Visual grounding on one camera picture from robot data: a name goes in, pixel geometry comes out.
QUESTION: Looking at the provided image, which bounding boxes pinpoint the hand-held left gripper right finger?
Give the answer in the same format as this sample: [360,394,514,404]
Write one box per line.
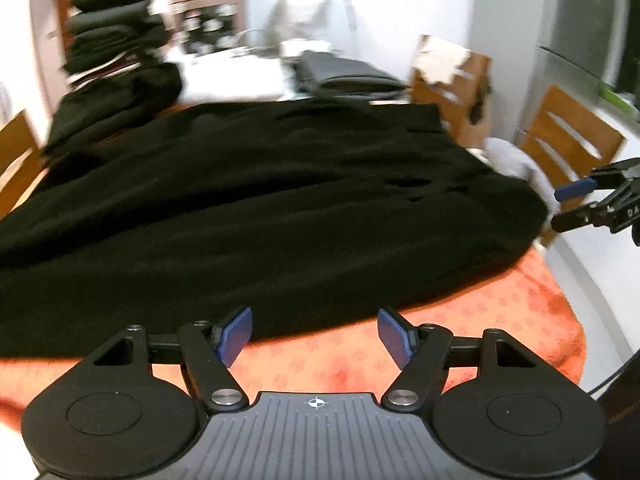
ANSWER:
[377,308,540,413]

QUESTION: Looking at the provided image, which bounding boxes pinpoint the dark grey folded garment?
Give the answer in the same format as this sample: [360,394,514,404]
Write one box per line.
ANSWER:
[65,4,167,37]

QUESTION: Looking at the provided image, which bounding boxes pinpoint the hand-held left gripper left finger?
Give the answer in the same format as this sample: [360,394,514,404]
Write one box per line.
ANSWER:
[90,306,253,413]

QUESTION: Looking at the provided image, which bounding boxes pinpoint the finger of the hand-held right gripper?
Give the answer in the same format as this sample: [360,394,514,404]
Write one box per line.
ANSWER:
[551,195,626,233]
[555,157,640,201]

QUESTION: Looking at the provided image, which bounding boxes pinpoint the beige torn cloth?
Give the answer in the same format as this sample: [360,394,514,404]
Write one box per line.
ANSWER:
[416,36,474,87]

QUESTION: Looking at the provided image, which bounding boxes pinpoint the pink cabinet with shells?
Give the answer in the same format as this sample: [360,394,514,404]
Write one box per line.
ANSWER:
[167,0,249,57]

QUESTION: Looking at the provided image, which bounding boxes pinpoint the white folded robe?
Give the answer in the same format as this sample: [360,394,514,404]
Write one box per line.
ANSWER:
[165,49,292,107]

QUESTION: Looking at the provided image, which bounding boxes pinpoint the black crumpled garment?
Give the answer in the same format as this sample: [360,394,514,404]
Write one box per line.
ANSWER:
[42,62,184,157]

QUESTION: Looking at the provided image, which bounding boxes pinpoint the black coat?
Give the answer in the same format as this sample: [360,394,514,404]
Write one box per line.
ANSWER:
[0,97,549,361]

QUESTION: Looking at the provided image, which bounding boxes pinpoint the cardboard box with cloth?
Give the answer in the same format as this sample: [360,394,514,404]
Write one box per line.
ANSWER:
[409,35,494,147]

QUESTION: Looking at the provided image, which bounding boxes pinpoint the wooden chair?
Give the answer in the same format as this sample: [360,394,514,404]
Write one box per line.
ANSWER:
[0,112,47,217]
[519,85,627,193]

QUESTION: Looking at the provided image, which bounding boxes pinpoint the brown wooden door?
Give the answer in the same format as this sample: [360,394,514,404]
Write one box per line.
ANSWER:
[28,0,77,113]

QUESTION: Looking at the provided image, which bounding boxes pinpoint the orange floral table mat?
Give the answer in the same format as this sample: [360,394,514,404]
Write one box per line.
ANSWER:
[0,240,587,433]

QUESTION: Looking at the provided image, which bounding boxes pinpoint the black folded trousers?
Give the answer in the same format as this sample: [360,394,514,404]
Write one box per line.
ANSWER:
[61,24,172,75]

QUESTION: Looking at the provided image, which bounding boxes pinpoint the black cable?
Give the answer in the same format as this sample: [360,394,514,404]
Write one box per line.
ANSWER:
[584,357,632,397]

